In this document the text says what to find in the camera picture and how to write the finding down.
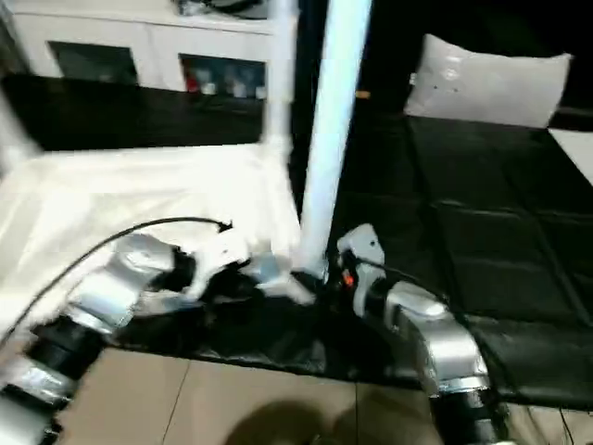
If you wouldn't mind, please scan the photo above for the white plastic table top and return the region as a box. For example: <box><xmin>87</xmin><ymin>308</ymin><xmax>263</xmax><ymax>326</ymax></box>
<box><xmin>0</xmin><ymin>138</ymin><xmax>321</xmax><ymax>344</ymax></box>

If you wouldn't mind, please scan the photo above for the white plastic table leg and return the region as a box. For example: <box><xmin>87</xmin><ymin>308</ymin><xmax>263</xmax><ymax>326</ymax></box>
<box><xmin>296</xmin><ymin>0</ymin><xmax>374</xmax><ymax>279</ymax></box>
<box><xmin>0</xmin><ymin>90</ymin><xmax>45</xmax><ymax>161</ymax></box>
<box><xmin>261</xmin><ymin>0</ymin><xmax>300</xmax><ymax>154</ymax></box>

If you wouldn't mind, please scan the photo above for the black table mat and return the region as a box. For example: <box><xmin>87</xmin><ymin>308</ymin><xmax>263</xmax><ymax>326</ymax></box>
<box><xmin>0</xmin><ymin>73</ymin><xmax>593</xmax><ymax>409</ymax></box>

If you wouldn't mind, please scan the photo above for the grey pillow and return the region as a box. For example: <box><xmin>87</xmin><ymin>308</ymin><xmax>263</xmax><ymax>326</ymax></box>
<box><xmin>403</xmin><ymin>32</ymin><xmax>574</xmax><ymax>129</ymax></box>

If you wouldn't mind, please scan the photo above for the white glass-door cabinet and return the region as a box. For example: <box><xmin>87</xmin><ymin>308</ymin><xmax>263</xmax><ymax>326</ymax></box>
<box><xmin>11</xmin><ymin>0</ymin><xmax>279</xmax><ymax>99</ymax></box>

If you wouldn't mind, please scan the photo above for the grey pot on cabinet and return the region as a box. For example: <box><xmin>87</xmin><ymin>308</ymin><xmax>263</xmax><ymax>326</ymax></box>
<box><xmin>208</xmin><ymin>0</ymin><xmax>277</xmax><ymax>18</ymax></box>

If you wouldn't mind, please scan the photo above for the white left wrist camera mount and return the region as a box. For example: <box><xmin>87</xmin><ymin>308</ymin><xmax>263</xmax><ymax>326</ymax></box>
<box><xmin>184</xmin><ymin>231</ymin><xmax>251</xmax><ymax>298</ymax></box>

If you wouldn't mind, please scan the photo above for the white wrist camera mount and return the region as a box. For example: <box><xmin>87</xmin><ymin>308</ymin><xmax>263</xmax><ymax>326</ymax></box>
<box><xmin>184</xmin><ymin>231</ymin><xmax>251</xmax><ymax>298</ymax></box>
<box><xmin>335</xmin><ymin>223</ymin><xmax>388</xmax><ymax>316</ymax></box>

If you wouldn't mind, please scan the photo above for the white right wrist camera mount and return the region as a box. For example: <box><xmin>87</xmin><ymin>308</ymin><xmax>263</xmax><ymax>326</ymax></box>
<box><xmin>335</xmin><ymin>223</ymin><xmax>388</xmax><ymax>316</ymax></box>

